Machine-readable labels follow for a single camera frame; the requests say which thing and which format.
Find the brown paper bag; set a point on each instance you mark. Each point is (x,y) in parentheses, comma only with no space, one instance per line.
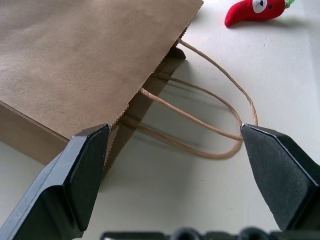
(75,62)

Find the red chili plush toy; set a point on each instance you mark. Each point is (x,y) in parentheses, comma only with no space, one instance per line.
(252,11)

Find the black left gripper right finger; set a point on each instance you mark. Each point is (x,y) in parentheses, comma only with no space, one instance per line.
(282,175)

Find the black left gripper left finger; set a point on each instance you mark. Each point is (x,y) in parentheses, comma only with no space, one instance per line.
(62,190)

